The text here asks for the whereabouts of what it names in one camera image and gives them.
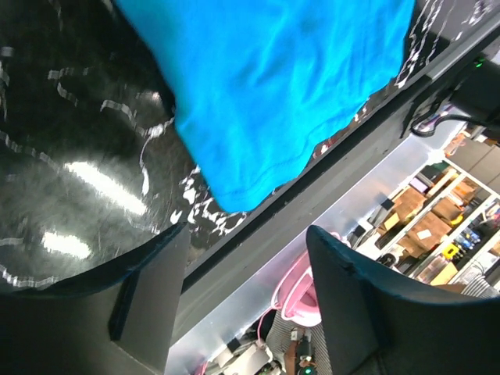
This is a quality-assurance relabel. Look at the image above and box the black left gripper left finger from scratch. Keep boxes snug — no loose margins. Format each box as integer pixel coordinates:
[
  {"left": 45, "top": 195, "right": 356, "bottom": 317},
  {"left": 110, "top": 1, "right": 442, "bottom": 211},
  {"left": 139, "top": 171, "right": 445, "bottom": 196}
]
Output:
[{"left": 1, "top": 223, "right": 190, "bottom": 374}]

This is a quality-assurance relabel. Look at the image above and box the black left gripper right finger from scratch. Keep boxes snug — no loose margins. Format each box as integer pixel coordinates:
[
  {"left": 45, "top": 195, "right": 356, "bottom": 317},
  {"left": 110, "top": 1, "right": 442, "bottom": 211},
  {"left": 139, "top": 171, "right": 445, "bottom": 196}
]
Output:
[{"left": 306, "top": 226, "right": 499, "bottom": 374}]

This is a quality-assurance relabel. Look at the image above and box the bright blue t shirt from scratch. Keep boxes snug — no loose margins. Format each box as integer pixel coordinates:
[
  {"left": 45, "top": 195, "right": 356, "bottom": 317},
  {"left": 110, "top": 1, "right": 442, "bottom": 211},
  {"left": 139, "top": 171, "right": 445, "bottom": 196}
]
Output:
[{"left": 117, "top": 1, "right": 415, "bottom": 213}]

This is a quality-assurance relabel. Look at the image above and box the pink cable coil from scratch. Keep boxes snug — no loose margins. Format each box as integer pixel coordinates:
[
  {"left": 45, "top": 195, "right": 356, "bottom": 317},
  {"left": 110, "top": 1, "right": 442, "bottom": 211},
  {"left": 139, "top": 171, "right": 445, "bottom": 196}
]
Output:
[{"left": 255, "top": 230, "right": 345, "bottom": 348}]

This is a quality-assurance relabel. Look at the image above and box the aluminium frame rail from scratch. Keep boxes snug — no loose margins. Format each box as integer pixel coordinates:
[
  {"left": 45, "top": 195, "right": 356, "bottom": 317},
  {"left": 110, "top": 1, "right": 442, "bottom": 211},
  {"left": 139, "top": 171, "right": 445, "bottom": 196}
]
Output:
[{"left": 165, "top": 126, "right": 459, "bottom": 374}]

